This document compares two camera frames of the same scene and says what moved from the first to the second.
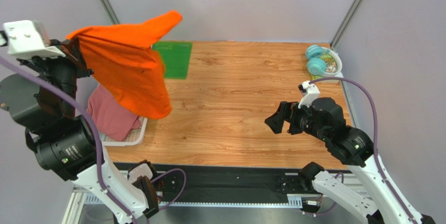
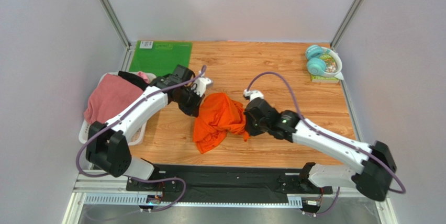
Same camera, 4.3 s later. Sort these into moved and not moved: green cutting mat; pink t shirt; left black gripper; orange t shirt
Moved: orange t shirt; left black gripper
Not moved: green cutting mat; pink t shirt
